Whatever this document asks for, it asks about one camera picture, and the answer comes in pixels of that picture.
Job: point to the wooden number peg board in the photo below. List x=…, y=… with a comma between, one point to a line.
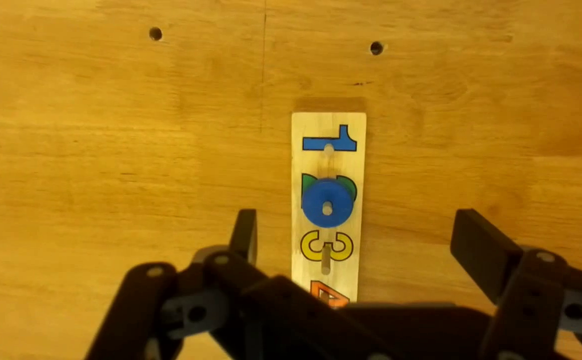
x=328, y=165

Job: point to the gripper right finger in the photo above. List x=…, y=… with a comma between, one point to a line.
x=521, y=280

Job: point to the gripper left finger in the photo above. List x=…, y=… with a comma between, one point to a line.
x=230, y=295

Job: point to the blue disc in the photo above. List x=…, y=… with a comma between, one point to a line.
x=327, y=203

